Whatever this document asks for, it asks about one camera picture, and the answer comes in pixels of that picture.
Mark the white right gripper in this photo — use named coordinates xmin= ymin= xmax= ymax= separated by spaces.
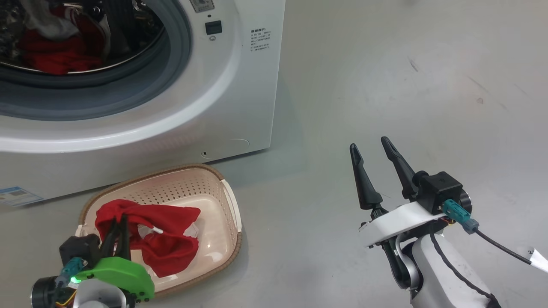
xmin=350 ymin=136 xmax=448 ymax=249

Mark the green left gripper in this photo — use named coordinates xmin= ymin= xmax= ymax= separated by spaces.
xmin=75 ymin=214 xmax=155 ymax=302

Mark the red and white garment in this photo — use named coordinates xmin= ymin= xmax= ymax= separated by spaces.
xmin=17 ymin=0 xmax=112 ymax=76

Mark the cream perforated laundry basket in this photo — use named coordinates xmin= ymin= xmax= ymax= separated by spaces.
xmin=78 ymin=164 xmax=243 ymax=298

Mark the white front-load washing machine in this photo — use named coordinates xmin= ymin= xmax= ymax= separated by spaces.
xmin=0 ymin=0 xmax=286 ymax=207

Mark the blue paper label sticker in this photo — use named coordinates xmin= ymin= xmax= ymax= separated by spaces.
xmin=0 ymin=186 xmax=44 ymax=207

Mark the black cable with teal connector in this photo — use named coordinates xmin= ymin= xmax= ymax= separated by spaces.
xmin=442 ymin=199 xmax=533 ymax=266

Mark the white cable tag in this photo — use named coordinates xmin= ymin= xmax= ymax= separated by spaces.
xmin=527 ymin=248 xmax=548 ymax=273

